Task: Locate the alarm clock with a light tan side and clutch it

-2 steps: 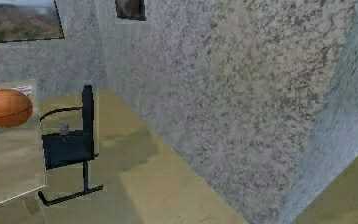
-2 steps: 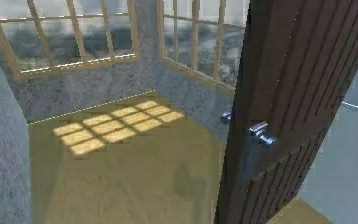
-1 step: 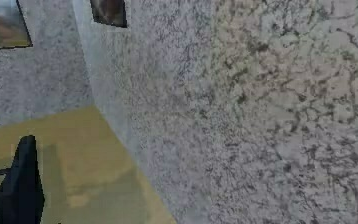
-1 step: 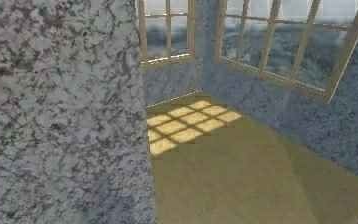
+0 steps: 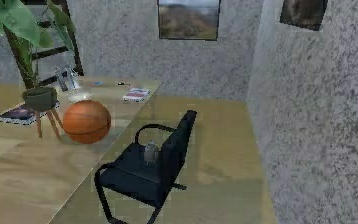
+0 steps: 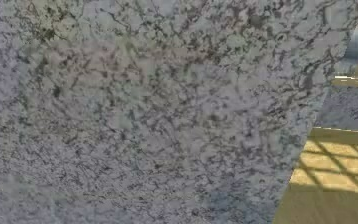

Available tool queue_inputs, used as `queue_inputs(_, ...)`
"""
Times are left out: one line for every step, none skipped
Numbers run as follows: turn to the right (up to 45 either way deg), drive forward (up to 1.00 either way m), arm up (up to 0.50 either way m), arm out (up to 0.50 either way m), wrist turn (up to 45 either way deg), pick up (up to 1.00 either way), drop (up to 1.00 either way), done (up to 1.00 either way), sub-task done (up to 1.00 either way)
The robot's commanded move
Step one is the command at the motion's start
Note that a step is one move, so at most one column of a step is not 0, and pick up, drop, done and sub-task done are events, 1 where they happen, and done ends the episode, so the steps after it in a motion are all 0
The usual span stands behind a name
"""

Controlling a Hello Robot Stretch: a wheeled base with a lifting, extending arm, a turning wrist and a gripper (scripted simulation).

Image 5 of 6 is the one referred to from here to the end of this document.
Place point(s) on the light wooden table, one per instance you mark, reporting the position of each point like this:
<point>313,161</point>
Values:
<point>53,160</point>

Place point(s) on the framed dark brown picture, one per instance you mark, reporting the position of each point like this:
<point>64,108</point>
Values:
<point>303,13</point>

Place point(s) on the green house plant in pot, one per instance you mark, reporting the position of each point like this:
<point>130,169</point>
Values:
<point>40,98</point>

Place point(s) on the small black flat object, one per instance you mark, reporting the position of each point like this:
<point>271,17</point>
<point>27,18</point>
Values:
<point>122,83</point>

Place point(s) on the dark wooden ladder shelf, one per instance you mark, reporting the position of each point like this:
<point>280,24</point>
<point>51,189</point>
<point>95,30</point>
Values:
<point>74,50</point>

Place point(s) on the orange basketball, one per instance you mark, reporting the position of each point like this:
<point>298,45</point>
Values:
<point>87,121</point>

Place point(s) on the white bowl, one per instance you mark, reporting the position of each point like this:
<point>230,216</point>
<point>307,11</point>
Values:
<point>79,96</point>

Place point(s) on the clear glass bottle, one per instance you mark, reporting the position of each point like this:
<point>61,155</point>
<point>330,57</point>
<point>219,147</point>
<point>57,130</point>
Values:
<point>67,78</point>

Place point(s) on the framed landscape picture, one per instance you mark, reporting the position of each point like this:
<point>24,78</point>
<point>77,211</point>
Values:
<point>188,20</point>

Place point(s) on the dark purple book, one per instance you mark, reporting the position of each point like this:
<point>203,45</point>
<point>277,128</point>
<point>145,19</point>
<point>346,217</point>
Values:
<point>18,115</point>

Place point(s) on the small blue flat object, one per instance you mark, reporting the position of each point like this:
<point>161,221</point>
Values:
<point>99,83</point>

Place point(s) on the black office chair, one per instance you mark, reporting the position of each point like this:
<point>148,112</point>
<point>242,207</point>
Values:
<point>147,173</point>

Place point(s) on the red and white book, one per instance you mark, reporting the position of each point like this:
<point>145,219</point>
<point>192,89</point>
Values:
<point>135,94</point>

